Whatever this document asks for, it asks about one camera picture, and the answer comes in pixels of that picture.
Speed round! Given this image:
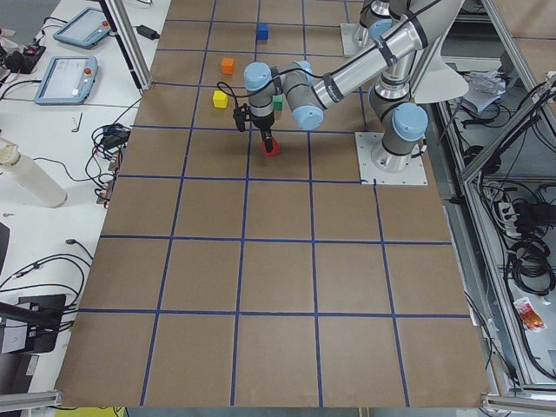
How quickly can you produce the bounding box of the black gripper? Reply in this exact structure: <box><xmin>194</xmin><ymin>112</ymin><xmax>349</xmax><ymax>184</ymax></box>
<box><xmin>253</xmin><ymin>113</ymin><xmax>274</xmax><ymax>152</ymax></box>

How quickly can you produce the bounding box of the red wooden block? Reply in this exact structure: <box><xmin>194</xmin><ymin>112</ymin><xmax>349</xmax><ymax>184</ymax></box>
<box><xmin>261</xmin><ymin>137</ymin><xmax>280</xmax><ymax>157</ymax></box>

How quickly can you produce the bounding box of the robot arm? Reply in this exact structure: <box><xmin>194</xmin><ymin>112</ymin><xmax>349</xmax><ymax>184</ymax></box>
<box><xmin>354</xmin><ymin>0</ymin><xmax>392</xmax><ymax>45</ymax></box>
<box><xmin>233</xmin><ymin>1</ymin><xmax>462</xmax><ymax>158</ymax></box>

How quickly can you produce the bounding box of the green wooden block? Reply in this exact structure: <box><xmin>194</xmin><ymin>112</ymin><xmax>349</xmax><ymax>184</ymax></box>
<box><xmin>272</xmin><ymin>95</ymin><xmax>283</xmax><ymax>111</ymax></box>

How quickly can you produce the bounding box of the yellow wooden block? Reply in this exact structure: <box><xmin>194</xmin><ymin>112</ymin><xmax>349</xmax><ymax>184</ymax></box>
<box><xmin>212</xmin><ymin>90</ymin><xmax>228</xmax><ymax>109</ymax></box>

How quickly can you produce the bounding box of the orange wooden block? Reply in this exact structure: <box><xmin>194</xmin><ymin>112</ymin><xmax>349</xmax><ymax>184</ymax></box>
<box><xmin>221</xmin><ymin>56</ymin><xmax>235</xmax><ymax>76</ymax></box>

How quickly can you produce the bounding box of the blue wooden block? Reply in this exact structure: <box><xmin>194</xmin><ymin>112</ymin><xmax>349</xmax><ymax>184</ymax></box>
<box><xmin>256</xmin><ymin>23</ymin><xmax>269</xmax><ymax>41</ymax></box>

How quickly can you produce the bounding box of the black power adapter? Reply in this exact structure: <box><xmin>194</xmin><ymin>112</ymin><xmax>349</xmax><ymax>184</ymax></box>
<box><xmin>136</xmin><ymin>25</ymin><xmax>160</xmax><ymax>40</ymax></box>

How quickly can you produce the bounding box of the hex key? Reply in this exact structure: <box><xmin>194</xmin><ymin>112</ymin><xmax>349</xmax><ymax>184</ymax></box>
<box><xmin>70</xmin><ymin>112</ymin><xmax>83</xmax><ymax>133</ymax></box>

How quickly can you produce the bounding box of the near teach pendant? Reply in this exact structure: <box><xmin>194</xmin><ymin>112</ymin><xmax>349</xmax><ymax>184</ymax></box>
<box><xmin>34</xmin><ymin>56</ymin><xmax>98</xmax><ymax>105</ymax></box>

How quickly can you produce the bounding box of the teach pendant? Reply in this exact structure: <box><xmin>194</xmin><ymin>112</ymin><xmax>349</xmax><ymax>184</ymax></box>
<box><xmin>53</xmin><ymin>7</ymin><xmax>111</xmax><ymax>50</ymax></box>
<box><xmin>34</xmin><ymin>56</ymin><xmax>98</xmax><ymax>105</ymax></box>

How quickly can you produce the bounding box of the far teach pendant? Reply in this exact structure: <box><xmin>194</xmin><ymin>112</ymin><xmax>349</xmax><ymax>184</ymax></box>
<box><xmin>53</xmin><ymin>7</ymin><xmax>111</xmax><ymax>50</ymax></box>

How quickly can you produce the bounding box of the white cylinder bottle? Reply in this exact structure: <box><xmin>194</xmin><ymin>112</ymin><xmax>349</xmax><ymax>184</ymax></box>
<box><xmin>1</xmin><ymin>137</ymin><xmax>68</xmax><ymax>208</ymax></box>

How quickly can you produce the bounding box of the black monitor stand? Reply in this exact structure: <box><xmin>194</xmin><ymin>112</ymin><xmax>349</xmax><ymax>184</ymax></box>
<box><xmin>1</xmin><ymin>295</ymin><xmax>66</xmax><ymax>354</ymax></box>

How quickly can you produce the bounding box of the red snack packet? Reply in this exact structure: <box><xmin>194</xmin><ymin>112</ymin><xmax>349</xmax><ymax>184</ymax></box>
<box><xmin>513</xmin><ymin>297</ymin><xmax>546</xmax><ymax>332</ymax></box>

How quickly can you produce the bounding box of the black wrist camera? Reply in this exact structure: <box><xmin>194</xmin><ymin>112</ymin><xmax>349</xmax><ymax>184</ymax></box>
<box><xmin>233</xmin><ymin>103</ymin><xmax>251</xmax><ymax>132</ymax></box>

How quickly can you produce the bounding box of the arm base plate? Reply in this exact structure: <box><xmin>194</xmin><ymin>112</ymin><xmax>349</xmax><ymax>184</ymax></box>
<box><xmin>340</xmin><ymin>23</ymin><xmax>369</xmax><ymax>56</ymax></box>
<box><xmin>354</xmin><ymin>132</ymin><xmax>428</xmax><ymax>187</ymax></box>

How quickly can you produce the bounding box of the aluminium frame post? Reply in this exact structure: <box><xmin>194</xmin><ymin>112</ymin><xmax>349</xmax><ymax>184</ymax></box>
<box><xmin>99</xmin><ymin>0</ymin><xmax>152</xmax><ymax>91</ymax></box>

